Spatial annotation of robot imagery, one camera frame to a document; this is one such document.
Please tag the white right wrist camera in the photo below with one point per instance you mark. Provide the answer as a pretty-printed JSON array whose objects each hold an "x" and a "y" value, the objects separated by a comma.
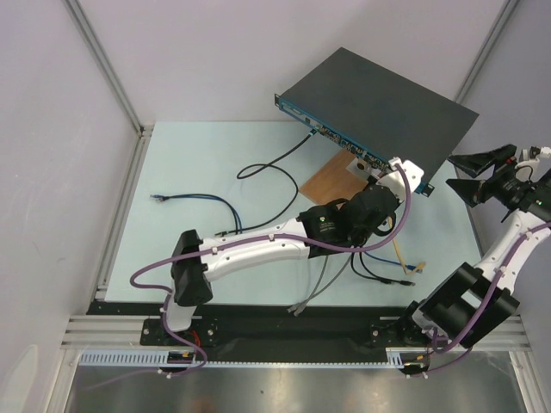
[{"x": 529, "y": 161}]

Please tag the aluminium frame post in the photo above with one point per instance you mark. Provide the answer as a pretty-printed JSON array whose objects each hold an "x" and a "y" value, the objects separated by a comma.
[
  {"x": 500, "y": 24},
  {"x": 100, "y": 57}
]

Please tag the black cable teal plug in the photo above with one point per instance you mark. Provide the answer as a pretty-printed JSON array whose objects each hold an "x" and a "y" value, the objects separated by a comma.
[{"x": 274, "y": 187}]

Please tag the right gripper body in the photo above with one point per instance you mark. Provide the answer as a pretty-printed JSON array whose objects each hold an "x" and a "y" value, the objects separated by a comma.
[{"x": 488, "y": 179}]

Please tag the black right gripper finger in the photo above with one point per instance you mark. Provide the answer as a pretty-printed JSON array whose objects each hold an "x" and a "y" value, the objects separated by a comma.
[
  {"x": 472, "y": 192},
  {"x": 475, "y": 164}
]

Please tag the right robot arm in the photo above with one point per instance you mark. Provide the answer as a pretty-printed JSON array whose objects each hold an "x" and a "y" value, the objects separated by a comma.
[{"x": 475, "y": 299}]

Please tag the aluminium front frame rail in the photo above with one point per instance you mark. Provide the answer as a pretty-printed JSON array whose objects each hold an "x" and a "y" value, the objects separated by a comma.
[{"x": 84, "y": 331}]

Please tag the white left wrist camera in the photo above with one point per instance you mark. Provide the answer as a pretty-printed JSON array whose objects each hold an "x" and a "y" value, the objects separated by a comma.
[{"x": 403, "y": 178}]

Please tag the white slotted cable duct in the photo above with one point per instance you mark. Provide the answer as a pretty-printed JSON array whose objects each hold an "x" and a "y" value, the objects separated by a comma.
[{"x": 391, "y": 358}]

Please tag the right aluminium frame post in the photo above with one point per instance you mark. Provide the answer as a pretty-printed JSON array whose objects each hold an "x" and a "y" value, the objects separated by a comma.
[{"x": 500, "y": 24}]

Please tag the wooden base board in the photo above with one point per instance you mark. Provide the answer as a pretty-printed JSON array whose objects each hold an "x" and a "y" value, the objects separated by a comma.
[{"x": 333, "y": 181}]

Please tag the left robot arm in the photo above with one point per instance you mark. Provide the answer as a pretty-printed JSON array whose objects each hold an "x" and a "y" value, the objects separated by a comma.
[{"x": 336, "y": 227}]

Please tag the metal switch stand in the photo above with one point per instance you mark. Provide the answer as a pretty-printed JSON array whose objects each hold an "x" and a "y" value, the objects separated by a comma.
[{"x": 363, "y": 170}]

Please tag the blue-faced black network switch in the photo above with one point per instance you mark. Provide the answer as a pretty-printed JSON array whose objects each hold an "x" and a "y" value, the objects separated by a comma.
[{"x": 376, "y": 114}]

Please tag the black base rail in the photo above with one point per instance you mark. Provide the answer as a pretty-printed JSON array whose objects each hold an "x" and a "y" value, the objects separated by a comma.
[{"x": 270, "y": 333}]

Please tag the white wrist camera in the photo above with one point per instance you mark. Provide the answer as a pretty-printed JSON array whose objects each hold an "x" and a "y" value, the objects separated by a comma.
[
  {"x": 403, "y": 178},
  {"x": 529, "y": 161}
]

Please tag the left aluminium frame post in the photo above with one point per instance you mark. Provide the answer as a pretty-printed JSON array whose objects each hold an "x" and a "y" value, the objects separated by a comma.
[{"x": 100, "y": 57}]

